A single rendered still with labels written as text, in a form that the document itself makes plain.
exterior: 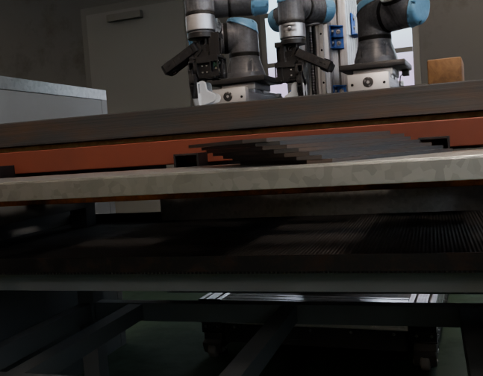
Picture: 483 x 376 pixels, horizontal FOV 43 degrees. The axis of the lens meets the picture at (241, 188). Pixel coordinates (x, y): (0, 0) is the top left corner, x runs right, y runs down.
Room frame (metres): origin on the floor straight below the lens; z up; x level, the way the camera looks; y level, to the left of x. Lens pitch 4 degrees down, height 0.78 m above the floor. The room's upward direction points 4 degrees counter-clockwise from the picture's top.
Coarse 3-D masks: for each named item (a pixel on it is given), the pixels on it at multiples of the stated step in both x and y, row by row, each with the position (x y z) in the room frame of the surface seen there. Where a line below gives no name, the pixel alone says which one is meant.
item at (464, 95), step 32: (320, 96) 1.12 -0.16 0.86; (352, 96) 1.11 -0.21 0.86; (384, 96) 1.09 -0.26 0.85; (416, 96) 1.07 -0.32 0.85; (448, 96) 1.06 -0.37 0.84; (480, 96) 1.04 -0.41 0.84; (0, 128) 1.33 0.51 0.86; (32, 128) 1.31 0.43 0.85; (64, 128) 1.29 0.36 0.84; (96, 128) 1.26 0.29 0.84; (128, 128) 1.24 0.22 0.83; (160, 128) 1.22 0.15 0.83; (192, 128) 1.20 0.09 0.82; (224, 128) 1.18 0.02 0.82
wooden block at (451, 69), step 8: (432, 64) 1.14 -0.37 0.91; (440, 64) 1.13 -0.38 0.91; (448, 64) 1.12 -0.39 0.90; (456, 64) 1.12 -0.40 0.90; (432, 72) 1.14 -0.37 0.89; (440, 72) 1.13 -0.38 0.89; (448, 72) 1.13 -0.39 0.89; (456, 72) 1.12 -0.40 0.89; (432, 80) 1.14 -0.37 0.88; (440, 80) 1.13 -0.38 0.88; (448, 80) 1.13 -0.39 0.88; (456, 80) 1.12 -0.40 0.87
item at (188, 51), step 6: (186, 48) 1.57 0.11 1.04; (192, 48) 1.57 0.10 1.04; (198, 48) 1.57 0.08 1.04; (180, 54) 1.58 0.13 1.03; (186, 54) 1.57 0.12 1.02; (192, 54) 1.57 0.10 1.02; (174, 60) 1.58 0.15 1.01; (180, 60) 1.58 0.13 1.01; (186, 60) 1.59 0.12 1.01; (162, 66) 1.60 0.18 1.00; (168, 66) 1.59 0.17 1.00; (174, 66) 1.58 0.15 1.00; (180, 66) 1.60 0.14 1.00; (168, 72) 1.59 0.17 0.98; (174, 72) 1.60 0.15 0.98
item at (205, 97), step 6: (198, 84) 1.56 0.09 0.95; (204, 84) 1.56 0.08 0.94; (198, 90) 1.56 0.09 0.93; (204, 90) 1.56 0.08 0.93; (198, 96) 1.56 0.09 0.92; (204, 96) 1.56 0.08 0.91; (210, 96) 1.56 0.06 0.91; (198, 102) 1.56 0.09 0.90; (204, 102) 1.56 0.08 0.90; (210, 102) 1.56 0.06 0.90
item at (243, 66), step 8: (232, 56) 2.34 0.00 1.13; (240, 56) 2.32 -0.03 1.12; (248, 56) 2.32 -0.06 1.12; (256, 56) 2.34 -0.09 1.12; (232, 64) 2.33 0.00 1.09; (240, 64) 2.31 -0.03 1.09; (248, 64) 2.31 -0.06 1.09; (256, 64) 2.32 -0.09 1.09; (232, 72) 2.32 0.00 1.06; (240, 72) 2.30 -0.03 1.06; (248, 72) 2.30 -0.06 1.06; (256, 72) 2.31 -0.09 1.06; (264, 72) 2.35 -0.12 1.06
